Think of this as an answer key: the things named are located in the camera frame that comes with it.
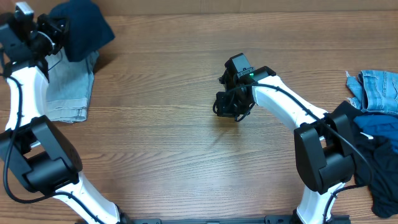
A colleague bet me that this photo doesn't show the black t-shirt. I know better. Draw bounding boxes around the black t-shirt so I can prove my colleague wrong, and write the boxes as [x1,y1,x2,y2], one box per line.
[49,0,115,62]

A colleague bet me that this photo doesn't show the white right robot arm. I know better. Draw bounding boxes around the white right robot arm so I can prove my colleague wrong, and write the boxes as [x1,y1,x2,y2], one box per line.
[213,65,356,223]

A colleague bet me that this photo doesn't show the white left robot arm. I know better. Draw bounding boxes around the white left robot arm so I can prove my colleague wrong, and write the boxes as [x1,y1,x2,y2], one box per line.
[1,9,131,223]

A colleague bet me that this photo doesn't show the folded light blue jeans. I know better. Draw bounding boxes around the folded light blue jeans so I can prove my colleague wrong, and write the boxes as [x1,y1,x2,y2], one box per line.
[46,50,99,123]

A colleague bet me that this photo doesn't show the blue denim jeans pile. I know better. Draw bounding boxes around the blue denim jeans pile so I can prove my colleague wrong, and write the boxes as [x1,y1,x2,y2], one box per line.
[346,70,397,116]

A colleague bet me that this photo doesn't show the dark blue garment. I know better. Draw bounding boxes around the dark blue garment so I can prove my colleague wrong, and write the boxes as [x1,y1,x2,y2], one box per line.
[354,114,397,153]

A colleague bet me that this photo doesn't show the black garment in pile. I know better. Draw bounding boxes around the black garment in pile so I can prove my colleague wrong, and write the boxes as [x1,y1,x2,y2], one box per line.
[332,101,398,218]

